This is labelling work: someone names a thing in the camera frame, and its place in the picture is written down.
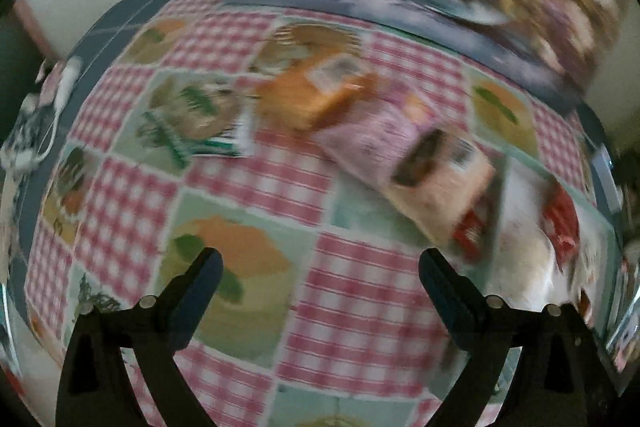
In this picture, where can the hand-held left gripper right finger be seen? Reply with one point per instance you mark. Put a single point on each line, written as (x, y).
(450, 297)

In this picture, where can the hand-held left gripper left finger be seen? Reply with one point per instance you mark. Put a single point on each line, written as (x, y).
(200, 297)

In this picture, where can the small red candy packet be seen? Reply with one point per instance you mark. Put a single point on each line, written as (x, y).
(470, 232)

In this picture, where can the white round bun packet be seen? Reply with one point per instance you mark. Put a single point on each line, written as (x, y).
(530, 267)

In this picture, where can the beige snack packet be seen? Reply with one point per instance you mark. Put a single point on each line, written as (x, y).
(450, 187)

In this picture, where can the white box with teal rim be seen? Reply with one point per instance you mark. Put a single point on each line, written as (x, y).
(525, 207)

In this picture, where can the red snack packet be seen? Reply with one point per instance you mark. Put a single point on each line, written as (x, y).
(562, 217)

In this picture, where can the purple snack packet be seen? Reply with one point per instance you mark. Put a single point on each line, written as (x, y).
(365, 142)

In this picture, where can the orange bread packet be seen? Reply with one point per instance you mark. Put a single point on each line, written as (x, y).
(310, 97)

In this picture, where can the checkered picture tablecloth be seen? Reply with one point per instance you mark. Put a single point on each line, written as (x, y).
(350, 307)

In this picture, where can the green cupcake packet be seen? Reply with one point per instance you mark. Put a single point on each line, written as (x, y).
(200, 107)

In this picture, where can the white electronic device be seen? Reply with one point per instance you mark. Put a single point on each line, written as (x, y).
(607, 177)

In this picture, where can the crumpled blue white wrapper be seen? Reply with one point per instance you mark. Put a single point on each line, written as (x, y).
(25, 137)

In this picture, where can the small pink packet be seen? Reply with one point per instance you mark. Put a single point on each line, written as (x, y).
(50, 82)

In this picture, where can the pink board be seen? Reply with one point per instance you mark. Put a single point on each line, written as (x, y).
(32, 24)

